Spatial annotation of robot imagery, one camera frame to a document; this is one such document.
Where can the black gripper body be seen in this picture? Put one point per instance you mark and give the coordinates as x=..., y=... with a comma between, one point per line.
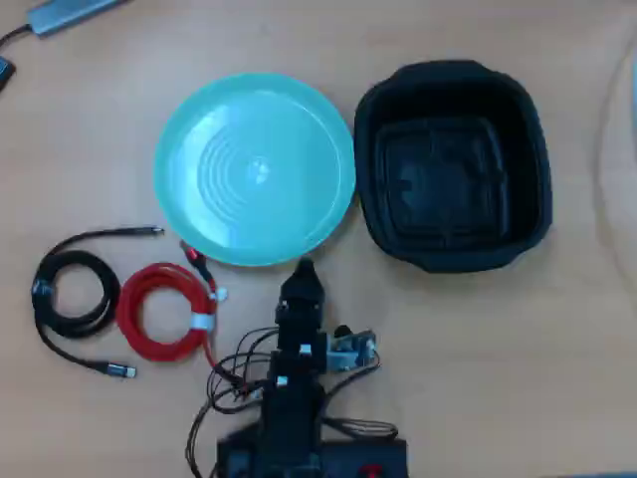
x=298, y=323

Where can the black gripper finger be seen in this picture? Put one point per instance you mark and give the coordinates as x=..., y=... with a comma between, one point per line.
x=293, y=286
x=313, y=286

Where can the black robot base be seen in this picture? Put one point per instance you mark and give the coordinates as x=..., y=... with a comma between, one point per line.
x=348, y=458

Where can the green round plastic bowl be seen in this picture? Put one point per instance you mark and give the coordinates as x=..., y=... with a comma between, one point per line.
x=259, y=169

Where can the black square plastic bowl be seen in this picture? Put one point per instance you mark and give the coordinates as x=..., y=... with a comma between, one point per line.
x=448, y=174

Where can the grey USB hub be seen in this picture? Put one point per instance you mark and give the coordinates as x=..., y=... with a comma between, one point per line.
x=69, y=15

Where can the small dark flat device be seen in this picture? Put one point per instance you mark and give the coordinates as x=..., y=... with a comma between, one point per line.
x=5, y=73

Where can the bare wrist camera board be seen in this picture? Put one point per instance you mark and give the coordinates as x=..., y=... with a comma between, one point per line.
x=348, y=351

